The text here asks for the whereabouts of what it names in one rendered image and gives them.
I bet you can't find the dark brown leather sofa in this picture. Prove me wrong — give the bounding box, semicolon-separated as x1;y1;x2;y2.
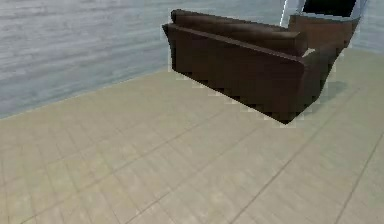
161;8;344;125

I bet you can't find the brown wooden cabinet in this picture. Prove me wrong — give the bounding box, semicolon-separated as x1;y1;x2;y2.
288;13;362;52

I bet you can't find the white framed window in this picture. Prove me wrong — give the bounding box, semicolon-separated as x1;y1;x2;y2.
279;0;369;29

